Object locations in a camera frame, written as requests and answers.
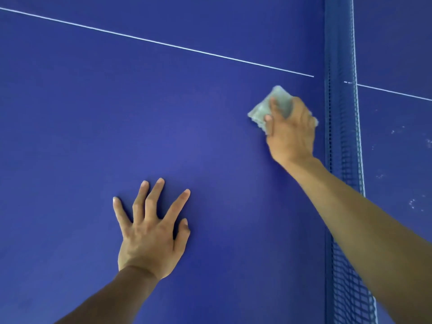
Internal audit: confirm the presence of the person's left hand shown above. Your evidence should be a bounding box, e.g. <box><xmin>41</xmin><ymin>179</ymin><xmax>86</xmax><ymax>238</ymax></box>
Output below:
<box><xmin>113</xmin><ymin>178</ymin><xmax>191</xmax><ymax>281</ymax></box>

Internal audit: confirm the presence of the person's right hand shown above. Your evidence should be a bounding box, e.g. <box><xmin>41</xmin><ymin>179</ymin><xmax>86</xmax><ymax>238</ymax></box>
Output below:
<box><xmin>264</xmin><ymin>97</ymin><xmax>317</xmax><ymax>167</ymax></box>

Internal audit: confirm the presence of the pale green cleaning cloth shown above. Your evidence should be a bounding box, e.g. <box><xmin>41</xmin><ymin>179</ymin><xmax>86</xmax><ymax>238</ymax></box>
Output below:
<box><xmin>247</xmin><ymin>85</ymin><xmax>319</xmax><ymax>135</ymax></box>

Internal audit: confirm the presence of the person's right forearm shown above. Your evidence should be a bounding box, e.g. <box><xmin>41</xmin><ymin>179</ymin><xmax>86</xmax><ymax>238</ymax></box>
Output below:
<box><xmin>283</xmin><ymin>157</ymin><xmax>432</xmax><ymax>324</ymax></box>

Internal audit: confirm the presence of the person's left forearm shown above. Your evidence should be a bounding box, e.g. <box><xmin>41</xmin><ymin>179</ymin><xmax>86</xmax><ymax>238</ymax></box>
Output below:
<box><xmin>56</xmin><ymin>266</ymin><xmax>160</xmax><ymax>324</ymax></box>

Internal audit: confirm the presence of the blue table tennis net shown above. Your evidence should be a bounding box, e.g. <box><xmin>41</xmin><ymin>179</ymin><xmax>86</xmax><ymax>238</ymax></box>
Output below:
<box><xmin>324</xmin><ymin>0</ymin><xmax>378</xmax><ymax>324</ymax></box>

